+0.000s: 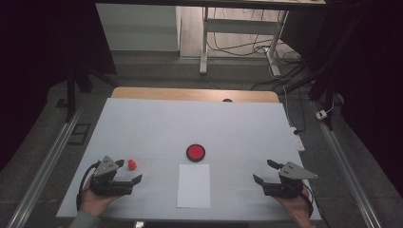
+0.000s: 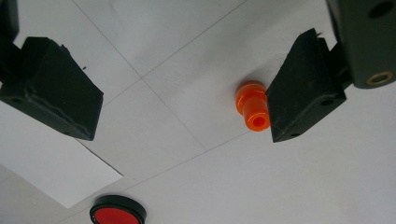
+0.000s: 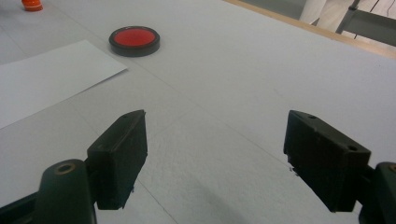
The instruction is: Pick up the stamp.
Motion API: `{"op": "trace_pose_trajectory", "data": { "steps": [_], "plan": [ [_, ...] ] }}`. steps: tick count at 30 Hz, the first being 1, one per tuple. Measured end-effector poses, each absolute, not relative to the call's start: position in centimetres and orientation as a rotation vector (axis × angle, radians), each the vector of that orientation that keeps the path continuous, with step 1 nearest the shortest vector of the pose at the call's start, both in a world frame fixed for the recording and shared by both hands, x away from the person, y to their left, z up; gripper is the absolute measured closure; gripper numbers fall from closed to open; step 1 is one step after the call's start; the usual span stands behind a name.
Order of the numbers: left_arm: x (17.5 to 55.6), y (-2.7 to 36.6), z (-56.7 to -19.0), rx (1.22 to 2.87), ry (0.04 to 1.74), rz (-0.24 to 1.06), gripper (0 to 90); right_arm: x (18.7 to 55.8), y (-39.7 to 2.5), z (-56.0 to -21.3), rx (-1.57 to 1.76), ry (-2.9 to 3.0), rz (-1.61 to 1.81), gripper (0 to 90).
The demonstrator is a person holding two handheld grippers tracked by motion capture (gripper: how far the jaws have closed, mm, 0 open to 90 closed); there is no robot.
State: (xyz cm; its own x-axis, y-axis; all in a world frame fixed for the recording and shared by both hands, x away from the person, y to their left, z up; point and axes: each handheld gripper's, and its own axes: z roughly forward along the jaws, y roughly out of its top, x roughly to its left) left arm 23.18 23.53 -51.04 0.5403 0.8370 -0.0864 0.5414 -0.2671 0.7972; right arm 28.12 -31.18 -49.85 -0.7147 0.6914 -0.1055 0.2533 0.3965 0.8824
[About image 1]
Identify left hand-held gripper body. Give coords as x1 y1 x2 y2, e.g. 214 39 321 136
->
89 155 134 197

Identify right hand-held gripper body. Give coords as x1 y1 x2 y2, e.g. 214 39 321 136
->
261 161 319 200

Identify red round dish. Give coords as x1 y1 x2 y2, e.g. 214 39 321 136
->
185 143 206 163

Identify person's left hand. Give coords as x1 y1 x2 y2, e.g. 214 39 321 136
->
79 186 123 218

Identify person's right hand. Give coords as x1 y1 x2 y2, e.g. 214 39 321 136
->
274 186 315 228

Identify white power strip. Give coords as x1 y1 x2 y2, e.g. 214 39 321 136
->
290 126 306 152

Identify white paper sheet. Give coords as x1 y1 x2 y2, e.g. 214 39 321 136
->
176 163 212 209

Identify black metal stand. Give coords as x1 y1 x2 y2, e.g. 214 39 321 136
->
64 61 119 124
281 18 353 131

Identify white cabinet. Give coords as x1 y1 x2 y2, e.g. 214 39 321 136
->
95 3 182 52

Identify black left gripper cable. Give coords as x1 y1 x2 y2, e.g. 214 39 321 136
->
75 161 102 212

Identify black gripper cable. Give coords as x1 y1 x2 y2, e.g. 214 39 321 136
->
75 161 102 212
302 182 316 219

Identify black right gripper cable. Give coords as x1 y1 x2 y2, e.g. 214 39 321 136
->
302 182 316 219

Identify aluminium rail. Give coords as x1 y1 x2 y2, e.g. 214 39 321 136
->
6 104 87 228
311 100 385 228

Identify black floor cables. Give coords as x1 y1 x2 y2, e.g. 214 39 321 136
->
207 8 307 91

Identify white desk frame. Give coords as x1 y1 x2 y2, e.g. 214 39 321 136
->
199 6 290 78

